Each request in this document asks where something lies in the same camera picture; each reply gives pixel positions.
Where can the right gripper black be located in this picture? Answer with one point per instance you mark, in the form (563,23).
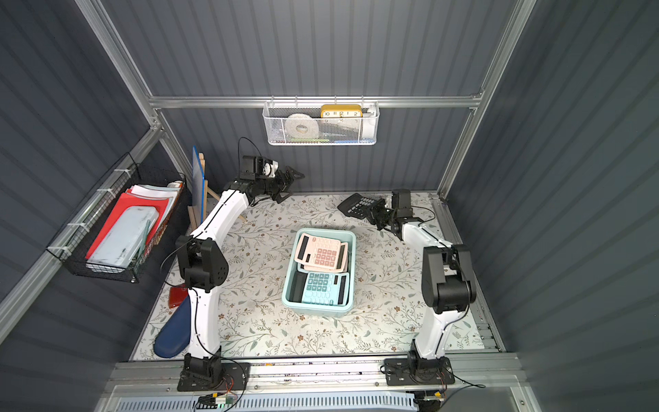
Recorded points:
(378,213)

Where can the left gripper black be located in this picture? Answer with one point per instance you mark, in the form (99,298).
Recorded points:
(283,180)

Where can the black calculator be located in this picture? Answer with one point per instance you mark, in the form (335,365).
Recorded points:
(297,287)
(357,206)

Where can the mint green storage box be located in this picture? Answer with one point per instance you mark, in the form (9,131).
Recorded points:
(326,311)

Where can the pink calculator back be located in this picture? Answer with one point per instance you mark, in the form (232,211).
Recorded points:
(321,254)

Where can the blue calculator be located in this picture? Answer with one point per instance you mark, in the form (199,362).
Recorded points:
(327,289)

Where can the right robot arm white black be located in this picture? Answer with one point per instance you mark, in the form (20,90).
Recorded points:
(446,277)

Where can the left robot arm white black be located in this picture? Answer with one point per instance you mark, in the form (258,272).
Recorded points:
(201,262)

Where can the white tape roll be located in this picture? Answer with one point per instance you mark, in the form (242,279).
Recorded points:
(301,126)

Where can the blue framed whiteboard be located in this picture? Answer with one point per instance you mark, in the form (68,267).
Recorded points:
(198,185)

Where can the wooden easel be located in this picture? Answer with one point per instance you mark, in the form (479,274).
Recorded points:
(210,194)

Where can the yellow clock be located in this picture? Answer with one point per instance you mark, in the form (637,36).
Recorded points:
(341,111)

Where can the white papers in basket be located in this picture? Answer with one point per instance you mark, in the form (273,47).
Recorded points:
(171,192)

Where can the red stapler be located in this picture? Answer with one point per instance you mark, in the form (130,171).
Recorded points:
(176,296)

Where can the red folder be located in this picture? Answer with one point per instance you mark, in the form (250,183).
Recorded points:
(125,201)

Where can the navy blue case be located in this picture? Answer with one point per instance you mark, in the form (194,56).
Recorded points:
(174,336)

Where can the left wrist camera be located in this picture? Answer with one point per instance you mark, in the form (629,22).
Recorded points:
(257,166)

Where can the white wire wall basket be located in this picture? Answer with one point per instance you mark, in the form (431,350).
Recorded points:
(332,131)

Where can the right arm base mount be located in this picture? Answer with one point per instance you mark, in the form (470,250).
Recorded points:
(418,372)

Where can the black wire side basket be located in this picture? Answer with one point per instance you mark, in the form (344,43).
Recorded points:
(73,242)

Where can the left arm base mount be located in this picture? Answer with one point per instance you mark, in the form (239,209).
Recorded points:
(213,375)

